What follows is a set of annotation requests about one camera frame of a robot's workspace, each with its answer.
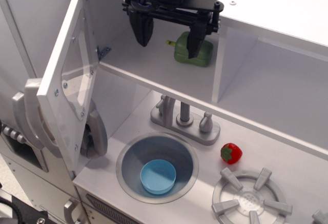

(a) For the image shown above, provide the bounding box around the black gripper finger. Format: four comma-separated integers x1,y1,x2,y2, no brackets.
129,10,154,47
187,21,209,58

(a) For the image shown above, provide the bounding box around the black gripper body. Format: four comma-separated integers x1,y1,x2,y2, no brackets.
122,0,222,33

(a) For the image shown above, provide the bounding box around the white microwave door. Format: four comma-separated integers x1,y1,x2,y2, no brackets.
25,0,98,171

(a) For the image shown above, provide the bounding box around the green toy bell pepper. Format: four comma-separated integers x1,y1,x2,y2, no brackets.
166,31,214,68

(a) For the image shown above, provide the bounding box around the silver toy faucet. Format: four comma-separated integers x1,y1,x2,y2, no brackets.
151,95,220,146

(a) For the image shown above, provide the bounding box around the white toy kitchen cabinet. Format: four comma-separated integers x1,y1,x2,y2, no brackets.
1,0,327,223

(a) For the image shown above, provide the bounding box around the round grey sink basin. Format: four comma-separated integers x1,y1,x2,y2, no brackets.
116,132,199,204

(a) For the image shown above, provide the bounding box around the red toy strawberry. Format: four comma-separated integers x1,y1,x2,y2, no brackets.
220,143,243,165

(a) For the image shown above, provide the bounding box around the silver toy telephone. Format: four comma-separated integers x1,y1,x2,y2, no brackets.
80,99,108,159

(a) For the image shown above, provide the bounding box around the blue plastic bowl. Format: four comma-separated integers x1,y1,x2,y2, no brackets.
140,159,176,195

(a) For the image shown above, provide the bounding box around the grey ice dispenser panel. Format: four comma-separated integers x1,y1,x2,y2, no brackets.
1,121,49,173

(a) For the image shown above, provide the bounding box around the silver toy stove burner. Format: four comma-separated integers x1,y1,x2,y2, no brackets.
212,168,293,223

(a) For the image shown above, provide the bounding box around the silver fridge door handle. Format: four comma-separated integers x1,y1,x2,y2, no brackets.
12,91,33,146

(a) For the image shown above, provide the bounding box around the silver oven door handle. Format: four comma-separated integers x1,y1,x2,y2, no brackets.
64,199,81,224

